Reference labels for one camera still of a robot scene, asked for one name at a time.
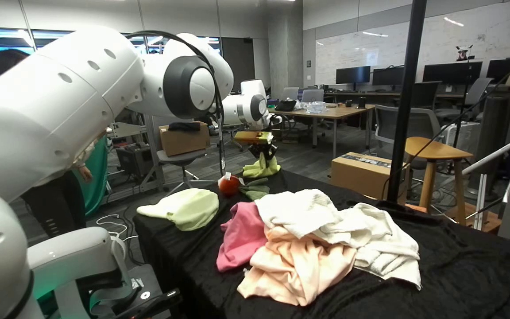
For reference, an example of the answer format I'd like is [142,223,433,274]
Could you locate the red toy radish green leaves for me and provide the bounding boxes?
[217,171,273,203]

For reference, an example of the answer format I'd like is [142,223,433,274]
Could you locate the white crumpled towel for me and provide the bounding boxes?
[310,200,424,292]

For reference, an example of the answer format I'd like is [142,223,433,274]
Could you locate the peach t-shirt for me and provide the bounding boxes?
[236,224,358,308]

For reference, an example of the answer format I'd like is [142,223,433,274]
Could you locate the grey office chair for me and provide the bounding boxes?
[144,104,211,191]

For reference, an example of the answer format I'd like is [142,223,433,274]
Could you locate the small cardboard box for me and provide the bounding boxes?
[158,120,213,159]

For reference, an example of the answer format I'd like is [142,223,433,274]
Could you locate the cream white towel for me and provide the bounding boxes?
[254,187,344,240]

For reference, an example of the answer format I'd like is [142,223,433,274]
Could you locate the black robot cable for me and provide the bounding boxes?
[126,28,229,176]

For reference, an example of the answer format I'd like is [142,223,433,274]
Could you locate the black vertical pole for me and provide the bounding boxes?
[387,0,429,205]

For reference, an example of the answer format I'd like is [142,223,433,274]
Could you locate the wooden stool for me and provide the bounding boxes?
[402,134,477,214]

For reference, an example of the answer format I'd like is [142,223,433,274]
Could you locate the yellow green towel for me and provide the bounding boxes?
[241,150,284,182]

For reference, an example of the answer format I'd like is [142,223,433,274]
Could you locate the silver metal rod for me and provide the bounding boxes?
[461,132,510,178]

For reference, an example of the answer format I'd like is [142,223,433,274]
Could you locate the large printed cardboard box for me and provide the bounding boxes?
[330,150,411,201]

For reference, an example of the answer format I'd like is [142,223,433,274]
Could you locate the small black bag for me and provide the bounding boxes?
[275,98,300,113]

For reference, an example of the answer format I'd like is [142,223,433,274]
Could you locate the black drone figure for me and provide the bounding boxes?
[456,44,477,63]

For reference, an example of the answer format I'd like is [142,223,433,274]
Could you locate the pale green t-shirt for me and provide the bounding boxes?
[135,185,222,233]

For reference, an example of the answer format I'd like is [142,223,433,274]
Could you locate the long wooden desk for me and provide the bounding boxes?
[275,102,378,159]

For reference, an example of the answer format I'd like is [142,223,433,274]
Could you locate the black computer monitor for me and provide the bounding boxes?
[487,54,510,81]
[335,65,374,88]
[422,60,484,86]
[372,65,411,88]

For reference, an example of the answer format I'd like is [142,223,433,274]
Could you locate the pink t-shirt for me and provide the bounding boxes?
[215,200,270,274]

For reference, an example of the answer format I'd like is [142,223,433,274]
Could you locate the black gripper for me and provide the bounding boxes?
[254,127,282,161]

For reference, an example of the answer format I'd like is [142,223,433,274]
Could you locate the green cloth covered table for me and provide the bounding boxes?
[77,136,112,219]

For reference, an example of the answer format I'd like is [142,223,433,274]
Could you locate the dark tall cylinder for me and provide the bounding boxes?
[479,83,510,162]

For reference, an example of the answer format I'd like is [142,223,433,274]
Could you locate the black velvet tablecloth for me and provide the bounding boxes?
[133,168,510,319]

